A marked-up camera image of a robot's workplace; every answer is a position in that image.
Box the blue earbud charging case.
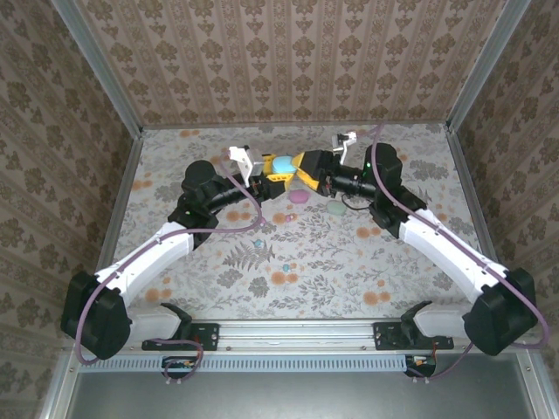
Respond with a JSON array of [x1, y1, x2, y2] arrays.
[[271, 155, 296, 175]]

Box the floral patterned table cloth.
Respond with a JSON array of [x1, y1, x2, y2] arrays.
[[93, 123, 503, 320]]

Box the small black connector box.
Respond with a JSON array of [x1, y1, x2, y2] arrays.
[[404, 355, 438, 378], [162, 355, 198, 379]]

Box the grey sheet metal tray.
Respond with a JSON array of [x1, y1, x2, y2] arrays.
[[41, 351, 559, 419]]

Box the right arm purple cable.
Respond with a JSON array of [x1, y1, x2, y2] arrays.
[[355, 123, 550, 385]]

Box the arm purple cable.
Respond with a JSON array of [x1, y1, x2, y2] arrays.
[[74, 150, 264, 388], [355, 123, 550, 385]]

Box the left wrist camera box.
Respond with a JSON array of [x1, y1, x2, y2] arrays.
[[228, 146, 266, 189]]

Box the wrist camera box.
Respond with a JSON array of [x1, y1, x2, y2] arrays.
[[228, 146, 266, 189], [330, 132, 358, 166]]

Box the thin black cable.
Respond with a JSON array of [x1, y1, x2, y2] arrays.
[[342, 193, 373, 213]]

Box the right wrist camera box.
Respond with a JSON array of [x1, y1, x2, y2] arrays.
[[330, 132, 358, 166]]

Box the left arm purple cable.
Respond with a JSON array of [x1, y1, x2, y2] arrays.
[[74, 150, 264, 388]]

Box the aluminium table side rail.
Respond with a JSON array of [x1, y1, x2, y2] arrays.
[[445, 126, 501, 274], [93, 129, 145, 280]]

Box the aluminium frame post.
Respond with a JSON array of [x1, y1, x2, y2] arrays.
[[445, 0, 534, 134], [51, 0, 145, 137]]

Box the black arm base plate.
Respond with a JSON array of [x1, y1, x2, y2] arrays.
[[373, 321, 455, 352], [141, 321, 220, 352]]

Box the long aluminium mounting rail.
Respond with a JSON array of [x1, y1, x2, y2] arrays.
[[64, 318, 537, 354]]

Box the grey slotted cable duct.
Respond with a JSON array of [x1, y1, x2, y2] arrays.
[[80, 354, 438, 373]]

